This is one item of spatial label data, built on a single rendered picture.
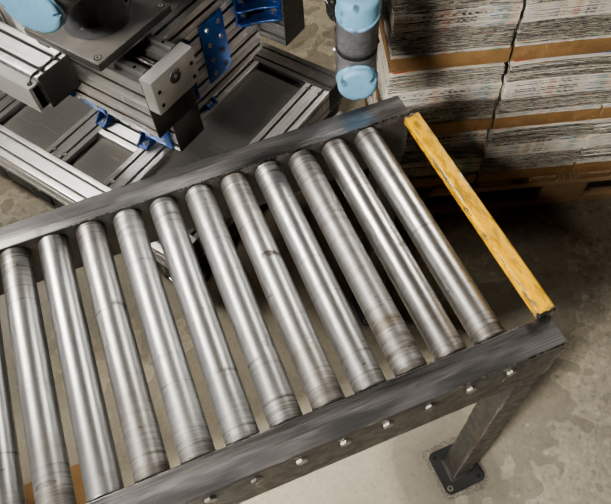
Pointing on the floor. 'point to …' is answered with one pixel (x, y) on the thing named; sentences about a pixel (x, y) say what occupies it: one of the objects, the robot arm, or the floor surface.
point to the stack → (517, 93)
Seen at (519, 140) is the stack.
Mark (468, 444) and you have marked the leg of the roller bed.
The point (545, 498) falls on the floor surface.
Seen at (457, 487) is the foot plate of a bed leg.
